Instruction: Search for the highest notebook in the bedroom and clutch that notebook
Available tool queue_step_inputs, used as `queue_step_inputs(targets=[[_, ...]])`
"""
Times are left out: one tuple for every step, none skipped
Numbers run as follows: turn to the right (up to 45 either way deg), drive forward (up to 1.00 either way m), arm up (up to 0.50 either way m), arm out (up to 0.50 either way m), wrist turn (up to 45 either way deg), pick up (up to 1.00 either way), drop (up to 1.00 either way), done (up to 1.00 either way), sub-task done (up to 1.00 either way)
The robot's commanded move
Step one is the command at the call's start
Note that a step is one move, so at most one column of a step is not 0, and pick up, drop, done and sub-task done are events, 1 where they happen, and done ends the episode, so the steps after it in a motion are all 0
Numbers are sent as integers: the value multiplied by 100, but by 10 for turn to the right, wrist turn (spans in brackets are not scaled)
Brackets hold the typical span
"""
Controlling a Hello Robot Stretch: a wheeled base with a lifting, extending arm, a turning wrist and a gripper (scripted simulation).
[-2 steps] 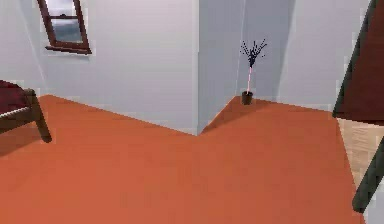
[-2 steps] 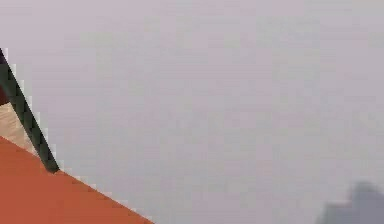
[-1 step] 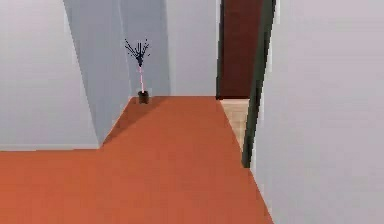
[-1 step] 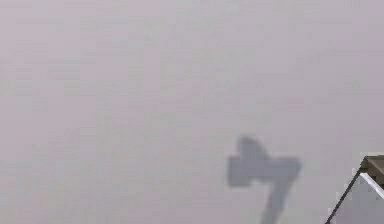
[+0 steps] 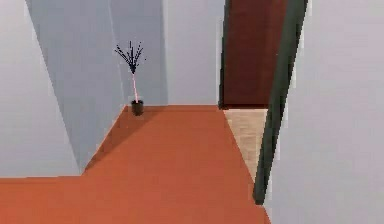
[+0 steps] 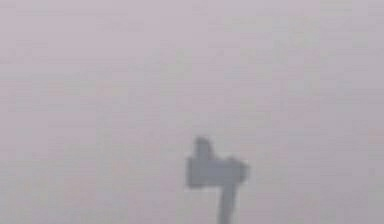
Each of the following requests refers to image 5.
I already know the thin house plant black pot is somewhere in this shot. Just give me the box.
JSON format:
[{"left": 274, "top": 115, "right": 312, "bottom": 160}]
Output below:
[{"left": 114, "top": 40, "right": 147, "bottom": 117}]

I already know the dark brown room door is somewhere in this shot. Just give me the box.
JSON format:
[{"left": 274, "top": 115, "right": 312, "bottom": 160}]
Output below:
[{"left": 222, "top": 0, "right": 290, "bottom": 110}]

